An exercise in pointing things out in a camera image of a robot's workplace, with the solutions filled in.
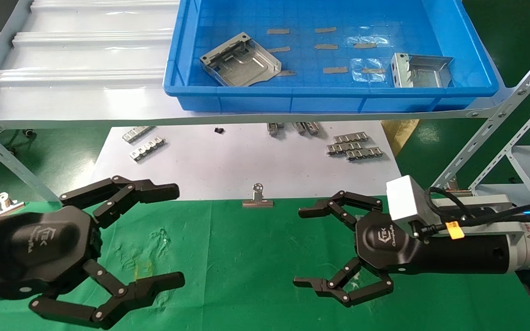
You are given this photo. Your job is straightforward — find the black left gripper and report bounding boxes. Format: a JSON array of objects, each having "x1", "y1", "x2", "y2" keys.
[{"x1": 0, "y1": 176, "x2": 186, "y2": 330}]

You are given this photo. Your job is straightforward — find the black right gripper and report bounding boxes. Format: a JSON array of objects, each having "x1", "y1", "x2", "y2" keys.
[{"x1": 293, "y1": 190, "x2": 510, "y2": 308}]

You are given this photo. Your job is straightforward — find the large green table cloth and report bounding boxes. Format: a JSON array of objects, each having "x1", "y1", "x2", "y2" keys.
[{"x1": 0, "y1": 194, "x2": 530, "y2": 331}]

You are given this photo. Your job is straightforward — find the large blue plastic bin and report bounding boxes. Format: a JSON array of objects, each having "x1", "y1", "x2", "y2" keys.
[{"x1": 163, "y1": 0, "x2": 500, "y2": 113}]

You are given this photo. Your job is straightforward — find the crumpled clear plastic bag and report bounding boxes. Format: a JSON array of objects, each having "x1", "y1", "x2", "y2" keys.
[{"x1": 350, "y1": 57, "x2": 389, "y2": 84}]

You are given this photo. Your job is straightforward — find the box-shaped sheet metal part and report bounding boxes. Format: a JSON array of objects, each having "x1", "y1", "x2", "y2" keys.
[{"x1": 391, "y1": 52, "x2": 454, "y2": 88}]

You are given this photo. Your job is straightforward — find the flat slotted sheet metal part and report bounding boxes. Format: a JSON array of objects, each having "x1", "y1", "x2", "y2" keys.
[{"x1": 199, "y1": 31, "x2": 282, "y2": 87}]

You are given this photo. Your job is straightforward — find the flat clear plastic film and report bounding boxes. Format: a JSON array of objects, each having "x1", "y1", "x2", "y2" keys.
[{"x1": 346, "y1": 35, "x2": 391, "y2": 48}]

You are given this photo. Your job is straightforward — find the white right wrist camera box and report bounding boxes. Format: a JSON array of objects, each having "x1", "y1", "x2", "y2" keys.
[{"x1": 386, "y1": 175, "x2": 432, "y2": 226}]

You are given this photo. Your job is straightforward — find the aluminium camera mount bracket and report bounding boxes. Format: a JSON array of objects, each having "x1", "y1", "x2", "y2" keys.
[{"x1": 431, "y1": 194, "x2": 514, "y2": 226}]

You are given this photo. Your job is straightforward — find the black camera cable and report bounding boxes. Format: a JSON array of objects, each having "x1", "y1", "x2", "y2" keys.
[{"x1": 419, "y1": 186, "x2": 530, "y2": 239}]

